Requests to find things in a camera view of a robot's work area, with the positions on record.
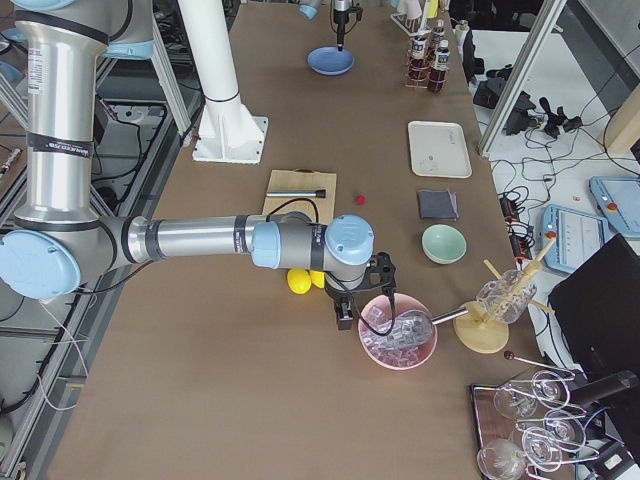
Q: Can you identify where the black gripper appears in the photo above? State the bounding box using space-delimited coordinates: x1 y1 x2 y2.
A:
330 0 363 51
324 252 396 330

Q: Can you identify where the blue plate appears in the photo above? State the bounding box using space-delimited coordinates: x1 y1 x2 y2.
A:
307 46 355 76

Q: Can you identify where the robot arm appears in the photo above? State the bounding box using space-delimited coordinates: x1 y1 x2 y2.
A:
1 1 396 330
298 0 363 51

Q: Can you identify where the yellow lemon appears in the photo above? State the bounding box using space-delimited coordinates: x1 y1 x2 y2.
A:
309 270 325 289
286 268 312 295

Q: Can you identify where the green bowl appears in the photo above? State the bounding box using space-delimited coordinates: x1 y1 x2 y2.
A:
421 224 467 265

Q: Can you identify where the metal ice scoop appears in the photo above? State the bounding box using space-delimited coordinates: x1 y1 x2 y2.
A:
381 307 468 350

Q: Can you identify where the ice cubes pile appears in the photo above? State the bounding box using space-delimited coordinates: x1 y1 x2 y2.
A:
360 305 434 367

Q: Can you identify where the wooden cutting board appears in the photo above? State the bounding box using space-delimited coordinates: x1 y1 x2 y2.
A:
262 170 337 225

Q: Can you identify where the dark drink bottle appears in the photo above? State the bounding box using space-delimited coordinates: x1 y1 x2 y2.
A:
431 19 445 50
406 28 431 87
427 40 450 93

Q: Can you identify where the grey folded cloth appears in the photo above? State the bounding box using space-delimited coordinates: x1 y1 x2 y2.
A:
417 189 459 221

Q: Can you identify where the steel muddler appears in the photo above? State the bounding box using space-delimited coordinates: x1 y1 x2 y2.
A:
266 189 327 198

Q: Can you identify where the wooden cup stand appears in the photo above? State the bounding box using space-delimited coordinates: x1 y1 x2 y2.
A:
454 238 555 354

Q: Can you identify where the glass mug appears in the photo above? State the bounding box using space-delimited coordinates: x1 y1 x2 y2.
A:
476 270 537 324

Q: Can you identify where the cream rabbit tray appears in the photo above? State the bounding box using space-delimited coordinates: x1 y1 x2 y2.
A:
408 120 472 179

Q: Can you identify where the blue teach pendant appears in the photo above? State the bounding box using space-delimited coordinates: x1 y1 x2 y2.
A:
540 204 611 274
589 176 640 239

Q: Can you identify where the black tray with glass rack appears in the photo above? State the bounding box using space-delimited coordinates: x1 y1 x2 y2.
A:
468 368 640 480

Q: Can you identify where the wine glass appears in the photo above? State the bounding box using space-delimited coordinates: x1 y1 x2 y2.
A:
476 438 527 480

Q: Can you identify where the copper wire bottle rack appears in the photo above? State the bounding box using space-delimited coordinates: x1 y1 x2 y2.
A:
390 13 449 93

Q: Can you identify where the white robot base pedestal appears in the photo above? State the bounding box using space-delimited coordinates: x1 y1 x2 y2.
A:
179 0 268 165

